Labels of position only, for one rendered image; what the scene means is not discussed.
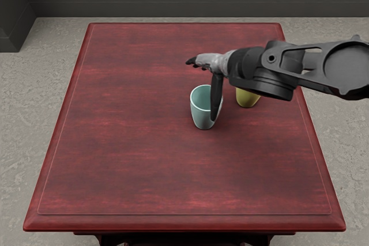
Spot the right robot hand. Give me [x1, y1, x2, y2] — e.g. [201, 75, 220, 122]
[185, 51, 236, 122]

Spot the yellow cup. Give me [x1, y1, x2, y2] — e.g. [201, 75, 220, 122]
[235, 86, 262, 108]

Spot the light teal cup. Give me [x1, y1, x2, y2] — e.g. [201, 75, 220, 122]
[190, 84, 224, 130]

